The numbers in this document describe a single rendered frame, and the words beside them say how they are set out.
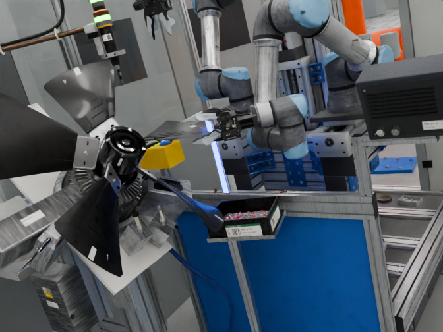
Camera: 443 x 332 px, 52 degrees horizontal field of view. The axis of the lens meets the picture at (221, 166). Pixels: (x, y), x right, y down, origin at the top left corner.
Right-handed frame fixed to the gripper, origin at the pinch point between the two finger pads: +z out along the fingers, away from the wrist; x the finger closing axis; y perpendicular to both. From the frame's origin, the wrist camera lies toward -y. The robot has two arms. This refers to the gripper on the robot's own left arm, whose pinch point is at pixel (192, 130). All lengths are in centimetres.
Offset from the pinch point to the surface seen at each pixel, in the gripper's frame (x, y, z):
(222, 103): 103, -402, -19
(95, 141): -7.9, 13.3, 25.9
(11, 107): -23, 18, 42
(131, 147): -3.9, 14.1, 16.9
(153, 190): 13.5, 6.9, 16.3
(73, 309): 45, 13, 52
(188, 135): 2.1, -2.7, 2.0
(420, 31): 13, -112, -127
